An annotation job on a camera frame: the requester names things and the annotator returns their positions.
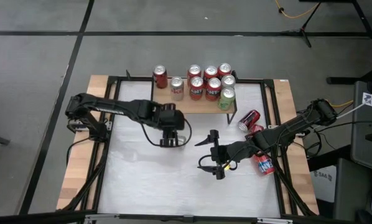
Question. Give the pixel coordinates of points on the dark red Coca-Cola can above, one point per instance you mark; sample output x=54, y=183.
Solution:
x=160, y=79

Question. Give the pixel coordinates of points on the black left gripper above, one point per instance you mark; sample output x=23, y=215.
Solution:
x=172, y=121

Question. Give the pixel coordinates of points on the white printed box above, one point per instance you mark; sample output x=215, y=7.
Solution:
x=324, y=183

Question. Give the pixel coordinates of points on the wooden shelf black metal legs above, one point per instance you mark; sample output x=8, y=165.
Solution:
x=201, y=107

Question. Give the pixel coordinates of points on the grey desk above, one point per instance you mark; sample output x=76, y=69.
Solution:
x=364, y=140

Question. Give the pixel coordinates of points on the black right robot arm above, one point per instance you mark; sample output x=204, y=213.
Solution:
x=285, y=130

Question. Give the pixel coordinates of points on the red Fanta strawberry can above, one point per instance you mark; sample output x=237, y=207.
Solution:
x=194, y=70
x=210, y=71
x=224, y=68
x=213, y=91
x=263, y=165
x=197, y=90

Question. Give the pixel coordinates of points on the green sparkling water can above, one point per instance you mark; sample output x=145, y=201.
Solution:
x=225, y=101

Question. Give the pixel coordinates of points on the dark grey cabinet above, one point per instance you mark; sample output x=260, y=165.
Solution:
x=354, y=193

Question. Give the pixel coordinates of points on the silver Diet Coke can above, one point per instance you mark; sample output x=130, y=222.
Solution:
x=177, y=91
x=182, y=140

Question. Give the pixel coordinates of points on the black floor stand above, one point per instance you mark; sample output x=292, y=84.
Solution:
x=344, y=80

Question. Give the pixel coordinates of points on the silver camera mount rail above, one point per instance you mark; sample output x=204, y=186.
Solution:
x=267, y=220

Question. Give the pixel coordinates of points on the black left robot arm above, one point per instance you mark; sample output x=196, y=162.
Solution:
x=111, y=107

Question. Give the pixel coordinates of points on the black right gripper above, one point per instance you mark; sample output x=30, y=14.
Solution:
x=229, y=152

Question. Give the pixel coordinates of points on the silver and orange sparkling can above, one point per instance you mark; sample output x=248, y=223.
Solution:
x=228, y=81

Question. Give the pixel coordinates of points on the dark red soda can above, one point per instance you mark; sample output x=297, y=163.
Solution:
x=250, y=119

